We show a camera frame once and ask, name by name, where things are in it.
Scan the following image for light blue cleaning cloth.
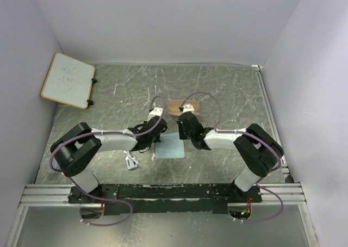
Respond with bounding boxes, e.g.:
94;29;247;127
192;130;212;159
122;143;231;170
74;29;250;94
155;132;185;159

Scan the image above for pink glasses case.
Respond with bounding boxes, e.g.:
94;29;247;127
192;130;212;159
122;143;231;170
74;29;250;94
168;100;200;116

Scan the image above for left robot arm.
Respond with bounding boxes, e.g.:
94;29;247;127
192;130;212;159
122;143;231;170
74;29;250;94
50;116;167;203

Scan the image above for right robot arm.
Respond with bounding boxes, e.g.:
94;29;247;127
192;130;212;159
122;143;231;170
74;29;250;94
177;112;284;202

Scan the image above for white sunglasses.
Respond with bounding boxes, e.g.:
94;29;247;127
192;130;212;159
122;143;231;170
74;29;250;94
125;151;139;170

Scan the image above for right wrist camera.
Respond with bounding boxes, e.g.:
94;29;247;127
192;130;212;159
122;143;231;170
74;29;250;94
179;104;195;114

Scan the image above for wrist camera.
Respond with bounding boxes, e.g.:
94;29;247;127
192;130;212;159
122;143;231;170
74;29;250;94
147;107;163;121
179;104;195;114

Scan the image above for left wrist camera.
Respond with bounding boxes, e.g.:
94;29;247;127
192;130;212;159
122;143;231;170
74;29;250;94
147;107;163;121

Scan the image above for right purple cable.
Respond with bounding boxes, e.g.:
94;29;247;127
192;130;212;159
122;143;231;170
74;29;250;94
181;91;285;224

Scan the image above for purple cable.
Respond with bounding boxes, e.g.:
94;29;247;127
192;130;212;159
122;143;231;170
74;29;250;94
48;96;167;226
181;91;285;224

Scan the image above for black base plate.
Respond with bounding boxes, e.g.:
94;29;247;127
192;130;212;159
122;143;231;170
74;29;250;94
68;183;262;215

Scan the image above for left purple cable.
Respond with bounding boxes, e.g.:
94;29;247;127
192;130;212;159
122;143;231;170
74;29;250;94
48;96;167;226

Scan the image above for small whiteboard with orange frame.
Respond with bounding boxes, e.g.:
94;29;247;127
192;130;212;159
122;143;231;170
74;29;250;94
41;52;97;109

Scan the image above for aluminium rail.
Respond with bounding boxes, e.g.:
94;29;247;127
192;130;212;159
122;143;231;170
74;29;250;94
20;183;307;207

